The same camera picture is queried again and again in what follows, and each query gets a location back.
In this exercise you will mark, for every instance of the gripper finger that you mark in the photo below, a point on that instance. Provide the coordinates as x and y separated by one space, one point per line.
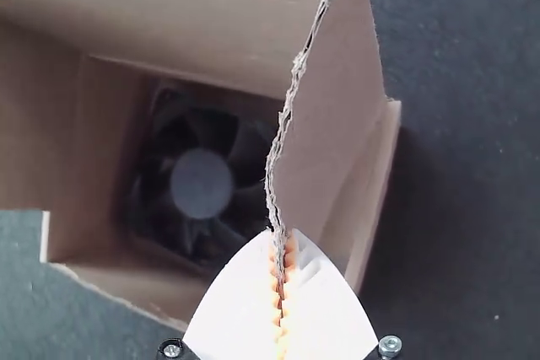
329 313
236 309

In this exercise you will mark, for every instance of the cardboard box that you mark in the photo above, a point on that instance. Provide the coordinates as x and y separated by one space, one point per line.
190 18

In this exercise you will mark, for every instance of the black square fan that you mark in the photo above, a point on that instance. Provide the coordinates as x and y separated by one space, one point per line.
202 183

